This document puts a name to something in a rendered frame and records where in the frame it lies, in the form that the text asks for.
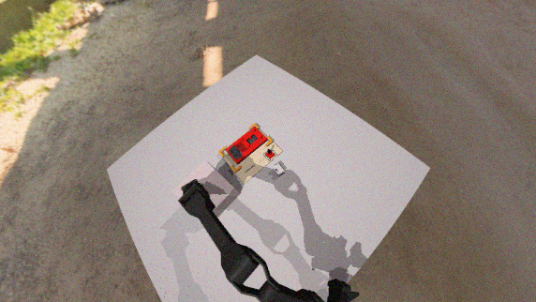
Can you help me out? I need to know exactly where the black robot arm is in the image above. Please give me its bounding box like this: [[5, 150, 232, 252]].
[[178, 179, 351, 302]]

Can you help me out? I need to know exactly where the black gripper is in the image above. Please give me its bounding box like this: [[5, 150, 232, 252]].
[[327, 288, 359, 302]]

